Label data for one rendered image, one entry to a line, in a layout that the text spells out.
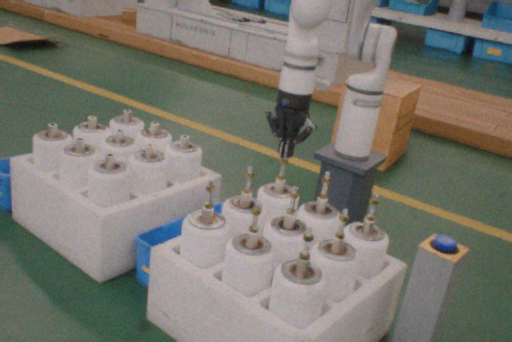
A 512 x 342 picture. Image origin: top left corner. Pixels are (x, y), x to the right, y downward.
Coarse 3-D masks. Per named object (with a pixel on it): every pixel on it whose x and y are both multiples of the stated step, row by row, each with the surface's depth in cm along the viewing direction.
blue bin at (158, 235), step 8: (216, 208) 150; (184, 216) 142; (168, 224) 137; (176, 224) 140; (144, 232) 132; (152, 232) 134; (160, 232) 136; (168, 232) 138; (176, 232) 141; (136, 240) 129; (144, 240) 133; (152, 240) 135; (160, 240) 137; (144, 248) 128; (144, 256) 130; (144, 264) 130; (144, 272) 131; (144, 280) 132
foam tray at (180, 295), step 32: (160, 256) 114; (160, 288) 116; (192, 288) 110; (224, 288) 106; (384, 288) 116; (160, 320) 119; (192, 320) 112; (224, 320) 106; (256, 320) 100; (320, 320) 101; (352, 320) 108; (384, 320) 124
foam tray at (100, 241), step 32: (32, 160) 148; (32, 192) 142; (64, 192) 133; (160, 192) 139; (192, 192) 146; (32, 224) 146; (64, 224) 136; (96, 224) 126; (128, 224) 132; (160, 224) 140; (64, 256) 139; (96, 256) 130; (128, 256) 136
